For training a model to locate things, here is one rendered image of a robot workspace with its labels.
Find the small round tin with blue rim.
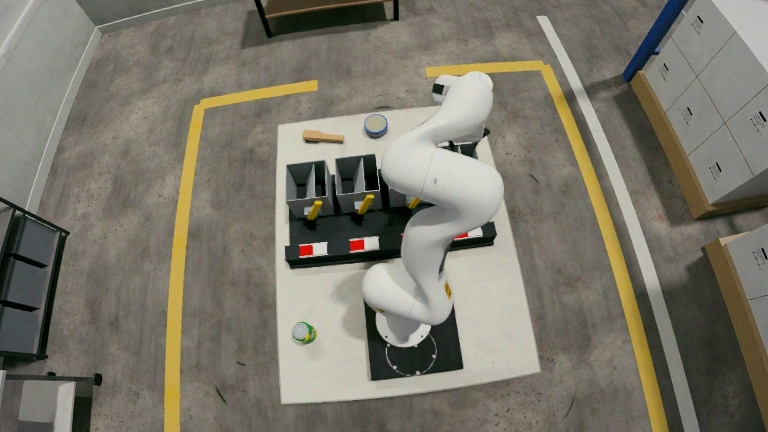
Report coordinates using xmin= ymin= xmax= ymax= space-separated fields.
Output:
xmin=364 ymin=114 xmax=388 ymax=138

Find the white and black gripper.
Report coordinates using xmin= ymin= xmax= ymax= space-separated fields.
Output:
xmin=447 ymin=123 xmax=490 ymax=151

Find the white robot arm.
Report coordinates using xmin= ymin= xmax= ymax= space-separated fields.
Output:
xmin=362 ymin=71 xmax=504 ymax=347

